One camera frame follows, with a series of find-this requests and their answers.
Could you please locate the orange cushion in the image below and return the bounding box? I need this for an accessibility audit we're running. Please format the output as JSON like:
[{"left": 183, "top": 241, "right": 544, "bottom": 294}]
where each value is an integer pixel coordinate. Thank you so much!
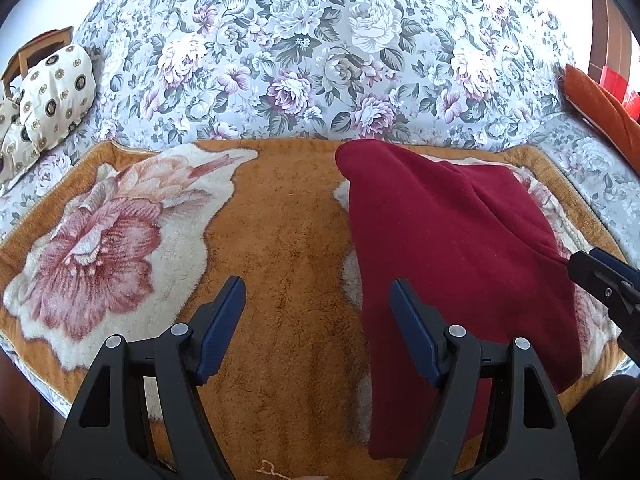
[{"left": 564, "top": 63, "right": 640, "bottom": 158}]

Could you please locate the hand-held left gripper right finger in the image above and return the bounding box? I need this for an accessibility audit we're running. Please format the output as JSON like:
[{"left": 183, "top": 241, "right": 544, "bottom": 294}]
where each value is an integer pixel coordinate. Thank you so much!
[{"left": 390, "top": 279, "right": 581, "bottom": 480}]

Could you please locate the floral bedspread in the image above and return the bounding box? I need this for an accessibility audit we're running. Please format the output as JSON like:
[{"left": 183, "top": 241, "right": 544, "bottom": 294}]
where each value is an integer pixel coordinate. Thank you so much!
[{"left": 0, "top": 0, "right": 640, "bottom": 241}]

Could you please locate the person's dark clothing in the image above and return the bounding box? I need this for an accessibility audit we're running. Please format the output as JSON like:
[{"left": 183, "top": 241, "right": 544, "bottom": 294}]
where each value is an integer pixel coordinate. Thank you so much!
[{"left": 565, "top": 374, "right": 640, "bottom": 480}]

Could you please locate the dark red fleece garment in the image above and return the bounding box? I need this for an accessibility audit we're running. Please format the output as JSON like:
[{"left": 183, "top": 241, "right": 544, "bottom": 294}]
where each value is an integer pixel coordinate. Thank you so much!
[{"left": 335, "top": 140, "right": 584, "bottom": 461}]

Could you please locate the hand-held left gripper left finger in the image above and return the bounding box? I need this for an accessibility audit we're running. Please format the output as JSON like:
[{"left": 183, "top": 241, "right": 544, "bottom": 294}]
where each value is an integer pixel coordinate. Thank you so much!
[{"left": 50, "top": 275, "right": 247, "bottom": 480}]

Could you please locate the red object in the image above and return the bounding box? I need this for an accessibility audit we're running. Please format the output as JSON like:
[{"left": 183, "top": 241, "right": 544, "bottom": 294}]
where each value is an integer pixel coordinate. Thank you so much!
[{"left": 601, "top": 65, "right": 630, "bottom": 102}]

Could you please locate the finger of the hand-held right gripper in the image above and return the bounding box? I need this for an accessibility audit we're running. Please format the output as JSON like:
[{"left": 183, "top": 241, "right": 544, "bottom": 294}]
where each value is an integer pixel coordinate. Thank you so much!
[
  {"left": 590, "top": 247, "right": 640, "bottom": 284},
  {"left": 567, "top": 251, "right": 640, "bottom": 361}
]

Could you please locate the brown plush flower blanket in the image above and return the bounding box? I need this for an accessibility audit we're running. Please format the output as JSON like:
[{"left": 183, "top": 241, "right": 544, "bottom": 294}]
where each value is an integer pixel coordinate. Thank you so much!
[{"left": 0, "top": 140, "right": 636, "bottom": 480}]

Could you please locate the wooden chair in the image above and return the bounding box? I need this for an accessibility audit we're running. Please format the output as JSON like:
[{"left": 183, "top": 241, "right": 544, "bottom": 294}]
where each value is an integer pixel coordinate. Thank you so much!
[{"left": 0, "top": 25, "right": 76, "bottom": 99}]

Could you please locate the cream medallion print cushion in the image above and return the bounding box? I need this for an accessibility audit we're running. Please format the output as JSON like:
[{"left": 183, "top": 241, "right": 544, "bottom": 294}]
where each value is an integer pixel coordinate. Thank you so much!
[
  {"left": 0, "top": 120, "right": 42, "bottom": 187},
  {"left": 19, "top": 42, "right": 97, "bottom": 154},
  {"left": 0, "top": 97, "right": 22, "bottom": 127}
]

